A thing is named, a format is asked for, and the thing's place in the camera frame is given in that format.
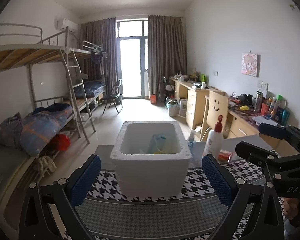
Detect blue surgical face mask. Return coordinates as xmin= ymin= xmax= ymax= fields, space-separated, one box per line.
xmin=147 ymin=134 xmax=166 ymax=154

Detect yellow mesh sponge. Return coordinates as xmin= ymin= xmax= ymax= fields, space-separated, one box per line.
xmin=153 ymin=141 xmax=174 ymax=154

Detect person's right hand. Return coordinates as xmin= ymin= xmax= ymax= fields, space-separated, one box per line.
xmin=283 ymin=198 xmax=300 ymax=220

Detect papers on desk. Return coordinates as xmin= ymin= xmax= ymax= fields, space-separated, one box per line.
xmin=251 ymin=115 xmax=278 ymax=126

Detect orange red snack packet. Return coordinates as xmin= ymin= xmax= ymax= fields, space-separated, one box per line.
xmin=218 ymin=150 xmax=234 ymax=163

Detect long wooden desk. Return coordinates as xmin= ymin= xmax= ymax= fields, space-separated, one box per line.
xmin=169 ymin=76 xmax=300 ymax=156

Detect yellow object on desk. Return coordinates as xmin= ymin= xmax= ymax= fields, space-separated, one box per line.
xmin=239 ymin=105 xmax=250 ymax=111

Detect white lotion pump bottle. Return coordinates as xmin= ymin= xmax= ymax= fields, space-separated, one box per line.
xmin=203 ymin=115 xmax=223 ymax=159

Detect red plastic bag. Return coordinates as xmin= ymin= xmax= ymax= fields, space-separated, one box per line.
xmin=50 ymin=134 xmax=71 ymax=151

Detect houndstooth table mat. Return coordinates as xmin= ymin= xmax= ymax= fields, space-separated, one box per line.
xmin=59 ymin=152 xmax=288 ymax=240

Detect blue liquid spray bottle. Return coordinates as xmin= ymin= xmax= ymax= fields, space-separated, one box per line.
xmin=186 ymin=129 xmax=196 ymax=155

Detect wooden smiley face chair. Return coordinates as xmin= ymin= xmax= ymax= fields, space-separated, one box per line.
xmin=200 ymin=90 xmax=229 ymax=141

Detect blue orange rolled quilt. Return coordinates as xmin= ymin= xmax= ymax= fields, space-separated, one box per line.
xmin=20 ymin=103 xmax=73 ymax=157

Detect white foam box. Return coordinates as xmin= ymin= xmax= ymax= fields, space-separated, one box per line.
xmin=110 ymin=121 xmax=191 ymax=198

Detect black folding chair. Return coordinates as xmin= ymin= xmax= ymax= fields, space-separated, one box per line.
xmin=102 ymin=79 xmax=123 ymax=114

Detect dark blue folded bedding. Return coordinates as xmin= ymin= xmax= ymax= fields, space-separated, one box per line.
xmin=74 ymin=80 xmax=107 ymax=99

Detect white bucket on floor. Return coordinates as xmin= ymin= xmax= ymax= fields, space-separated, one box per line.
xmin=166 ymin=99 xmax=179 ymax=117

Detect metal bunk bed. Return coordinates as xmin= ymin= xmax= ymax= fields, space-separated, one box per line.
xmin=0 ymin=23 xmax=108 ymax=230

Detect right brown curtain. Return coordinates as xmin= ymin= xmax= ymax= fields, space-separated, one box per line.
xmin=147 ymin=15 xmax=187 ymax=95

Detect brown curtain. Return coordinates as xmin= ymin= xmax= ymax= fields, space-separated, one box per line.
xmin=147 ymin=15 xmax=187 ymax=95
xmin=80 ymin=17 xmax=119 ymax=94

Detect left brown curtain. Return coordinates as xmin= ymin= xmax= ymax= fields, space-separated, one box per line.
xmin=80 ymin=17 xmax=119 ymax=94

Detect glass balcony door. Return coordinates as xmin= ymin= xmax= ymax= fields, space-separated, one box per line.
xmin=116 ymin=18 xmax=148 ymax=99

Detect pink cartoon wall poster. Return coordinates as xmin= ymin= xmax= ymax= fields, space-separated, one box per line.
xmin=241 ymin=53 xmax=258 ymax=77

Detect white wall air conditioner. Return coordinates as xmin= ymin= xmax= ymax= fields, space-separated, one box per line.
xmin=57 ymin=18 xmax=78 ymax=33

